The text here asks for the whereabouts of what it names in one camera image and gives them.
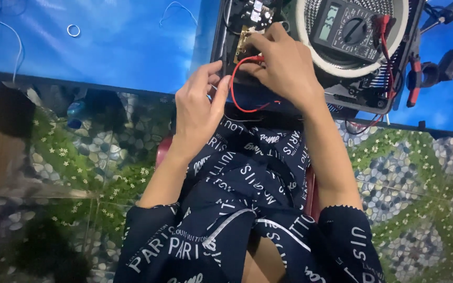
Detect person's right hand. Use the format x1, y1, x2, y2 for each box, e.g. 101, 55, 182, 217
239, 22, 325, 115

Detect person's left hand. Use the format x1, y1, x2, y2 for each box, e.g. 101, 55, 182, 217
173, 60, 232, 158

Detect black multimeter test probe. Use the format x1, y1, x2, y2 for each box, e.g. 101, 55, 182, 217
219, 39, 230, 79

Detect dark printed shirt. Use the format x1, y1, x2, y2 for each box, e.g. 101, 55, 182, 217
113, 117, 387, 283

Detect cooker circuit board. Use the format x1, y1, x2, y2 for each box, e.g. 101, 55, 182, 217
232, 0, 276, 64

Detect black digital multimeter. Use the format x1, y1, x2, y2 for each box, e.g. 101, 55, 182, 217
310, 0, 393, 63

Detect black induction cooker housing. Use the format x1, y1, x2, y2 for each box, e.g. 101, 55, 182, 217
210, 0, 426, 115

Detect blue plastic table sheet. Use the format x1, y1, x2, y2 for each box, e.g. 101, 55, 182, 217
0, 0, 453, 137

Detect round white induction coil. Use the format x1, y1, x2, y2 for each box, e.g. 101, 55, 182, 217
294, 0, 410, 79

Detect black tape roll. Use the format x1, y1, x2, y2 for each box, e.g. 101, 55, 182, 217
421, 62, 442, 88

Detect short pale wire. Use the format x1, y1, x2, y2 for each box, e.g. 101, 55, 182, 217
159, 1, 199, 28

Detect red handled pliers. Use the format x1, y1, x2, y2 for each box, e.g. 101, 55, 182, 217
406, 54, 424, 108

